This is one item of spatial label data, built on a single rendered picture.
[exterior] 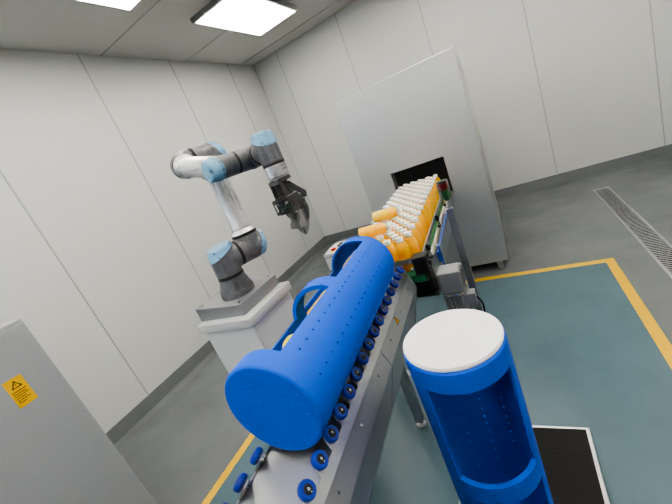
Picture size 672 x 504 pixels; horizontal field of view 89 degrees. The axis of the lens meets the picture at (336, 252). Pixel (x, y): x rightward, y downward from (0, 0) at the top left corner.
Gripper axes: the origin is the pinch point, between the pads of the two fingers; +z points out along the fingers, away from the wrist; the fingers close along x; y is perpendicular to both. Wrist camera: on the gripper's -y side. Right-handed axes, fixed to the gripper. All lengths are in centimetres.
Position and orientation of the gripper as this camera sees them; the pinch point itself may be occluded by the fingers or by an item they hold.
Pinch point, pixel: (305, 229)
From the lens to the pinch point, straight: 122.3
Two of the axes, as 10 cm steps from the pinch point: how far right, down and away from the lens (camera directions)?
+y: -3.5, 4.0, -8.5
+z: 3.7, 8.9, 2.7
